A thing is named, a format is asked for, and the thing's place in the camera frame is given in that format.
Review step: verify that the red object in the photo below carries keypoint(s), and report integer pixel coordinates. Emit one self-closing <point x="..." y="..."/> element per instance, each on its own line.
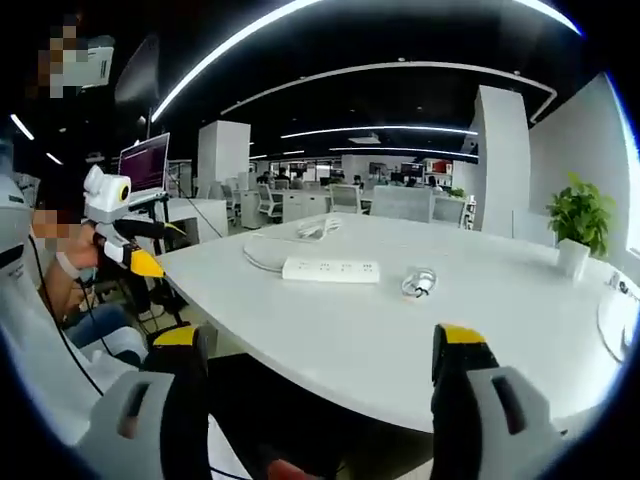
<point x="292" y="470"/>

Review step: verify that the white power strip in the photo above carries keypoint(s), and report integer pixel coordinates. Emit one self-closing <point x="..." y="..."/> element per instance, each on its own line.
<point x="330" y="270"/>

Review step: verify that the person's left hand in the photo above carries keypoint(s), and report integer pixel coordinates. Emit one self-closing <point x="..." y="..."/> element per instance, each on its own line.
<point x="86" y="252"/>

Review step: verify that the white ceiling pipe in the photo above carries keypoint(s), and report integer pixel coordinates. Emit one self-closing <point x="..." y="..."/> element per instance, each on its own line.
<point x="390" y="66"/>

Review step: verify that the long curved ceiling light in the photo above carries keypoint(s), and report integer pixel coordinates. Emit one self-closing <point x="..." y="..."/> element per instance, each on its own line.
<point x="225" y="47"/>

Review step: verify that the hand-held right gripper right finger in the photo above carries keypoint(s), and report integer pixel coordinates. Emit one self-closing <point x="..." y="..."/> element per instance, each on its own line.
<point x="505" y="430"/>

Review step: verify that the white plant pot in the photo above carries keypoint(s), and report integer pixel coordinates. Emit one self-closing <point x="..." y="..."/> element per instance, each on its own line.
<point x="572" y="257"/>

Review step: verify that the dark grey panel on pole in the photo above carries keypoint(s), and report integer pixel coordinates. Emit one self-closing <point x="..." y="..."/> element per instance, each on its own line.
<point x="139" y="70"/>

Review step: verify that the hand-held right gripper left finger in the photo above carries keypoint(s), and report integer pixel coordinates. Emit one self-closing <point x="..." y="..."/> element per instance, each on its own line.
<point x="145" y="430"/>

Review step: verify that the grey wristband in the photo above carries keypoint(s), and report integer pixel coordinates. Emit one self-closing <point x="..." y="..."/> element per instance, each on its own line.
<point x="67" y="265"/>

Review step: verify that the white laptop stand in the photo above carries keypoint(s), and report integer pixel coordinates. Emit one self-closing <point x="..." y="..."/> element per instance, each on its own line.
<point x="150" y="200"/>

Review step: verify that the white worn device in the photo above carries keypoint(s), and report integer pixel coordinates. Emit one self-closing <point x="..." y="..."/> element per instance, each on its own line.
<point x="12" y="215"/>

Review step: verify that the laptop with purple screen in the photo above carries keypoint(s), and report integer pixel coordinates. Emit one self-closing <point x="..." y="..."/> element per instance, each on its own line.
<point x="145" y="167"/>

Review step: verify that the person's blue jeans leg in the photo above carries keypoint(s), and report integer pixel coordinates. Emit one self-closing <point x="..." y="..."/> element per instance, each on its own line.
<point x="100" y="325"/>

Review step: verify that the red shelf unit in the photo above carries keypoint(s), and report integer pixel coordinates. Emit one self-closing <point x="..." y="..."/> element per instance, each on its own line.
<point x="440" y="172"/>

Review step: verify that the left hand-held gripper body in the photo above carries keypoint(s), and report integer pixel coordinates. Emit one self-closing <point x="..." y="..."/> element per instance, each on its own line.
<point x="102" y="200"/>

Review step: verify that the green potted plant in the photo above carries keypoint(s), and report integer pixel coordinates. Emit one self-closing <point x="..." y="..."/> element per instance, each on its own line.
<point x="582" y="210"/>

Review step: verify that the white desk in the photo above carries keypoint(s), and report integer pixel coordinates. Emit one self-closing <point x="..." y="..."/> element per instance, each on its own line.
<point x="350" y="340"/>

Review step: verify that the white low cabinet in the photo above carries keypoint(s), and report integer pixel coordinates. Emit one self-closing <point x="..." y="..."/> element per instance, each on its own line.
<point x="200" y="217"/>

